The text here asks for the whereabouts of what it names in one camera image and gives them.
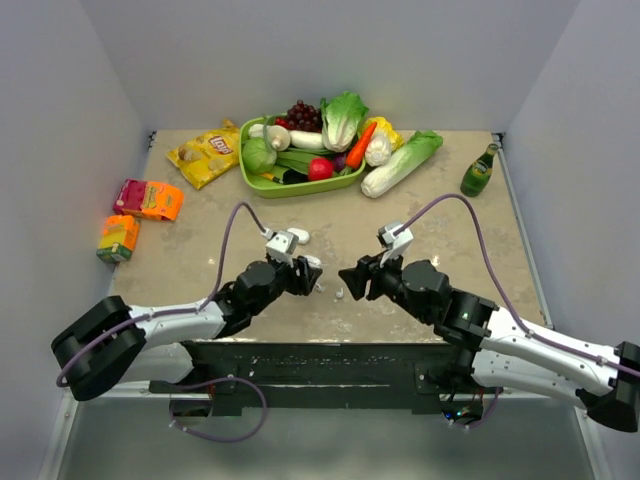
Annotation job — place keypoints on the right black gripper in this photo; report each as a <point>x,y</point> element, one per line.
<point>357,278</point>

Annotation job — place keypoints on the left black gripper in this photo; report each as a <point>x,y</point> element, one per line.
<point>307,275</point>

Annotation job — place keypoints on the small white case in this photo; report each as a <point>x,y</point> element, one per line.
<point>312,260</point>

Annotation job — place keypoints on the white oval charging case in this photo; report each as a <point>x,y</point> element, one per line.
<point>302,235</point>

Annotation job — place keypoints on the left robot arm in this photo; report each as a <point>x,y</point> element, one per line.
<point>115,343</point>

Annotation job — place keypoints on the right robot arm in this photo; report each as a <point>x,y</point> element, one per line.
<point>492,350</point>

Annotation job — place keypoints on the green plastic tray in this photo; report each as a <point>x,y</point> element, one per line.
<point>268,189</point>

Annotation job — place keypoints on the dark green leafy vegetable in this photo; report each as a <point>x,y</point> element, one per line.
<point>297,161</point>

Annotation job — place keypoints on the purple onion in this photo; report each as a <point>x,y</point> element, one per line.
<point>339,162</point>

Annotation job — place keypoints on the orange carrot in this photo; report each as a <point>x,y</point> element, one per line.
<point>355,156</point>

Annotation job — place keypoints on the round green cabbage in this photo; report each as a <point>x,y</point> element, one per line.
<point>258,156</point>

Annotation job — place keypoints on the white daikon radish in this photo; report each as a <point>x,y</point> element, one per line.
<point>306,140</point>

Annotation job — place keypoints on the beige mushroom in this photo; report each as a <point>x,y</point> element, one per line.
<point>277,137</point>

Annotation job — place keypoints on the large napa cabbage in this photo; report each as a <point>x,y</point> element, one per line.
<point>421,146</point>

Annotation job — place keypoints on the green glass bottle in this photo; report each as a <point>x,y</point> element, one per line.
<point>479,173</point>

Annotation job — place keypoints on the purple grapes bunch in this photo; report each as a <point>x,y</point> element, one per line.
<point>303,117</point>

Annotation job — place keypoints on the yellow Lays chips bag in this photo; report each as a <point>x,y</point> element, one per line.
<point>208,156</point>

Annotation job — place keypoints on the green lettuce head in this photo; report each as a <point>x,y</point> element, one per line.
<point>341,118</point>

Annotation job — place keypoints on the pink orange snack pack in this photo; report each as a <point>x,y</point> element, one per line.
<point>148,200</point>

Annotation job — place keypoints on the orange green juice box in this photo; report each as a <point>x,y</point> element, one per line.
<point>119,237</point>

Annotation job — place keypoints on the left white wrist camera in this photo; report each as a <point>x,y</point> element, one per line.
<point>281,247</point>

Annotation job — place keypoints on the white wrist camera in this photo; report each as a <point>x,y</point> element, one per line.
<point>395,239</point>
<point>281,247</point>

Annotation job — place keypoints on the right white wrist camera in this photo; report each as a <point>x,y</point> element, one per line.
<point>395,239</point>

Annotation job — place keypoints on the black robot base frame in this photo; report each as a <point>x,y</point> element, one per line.
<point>422,378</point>

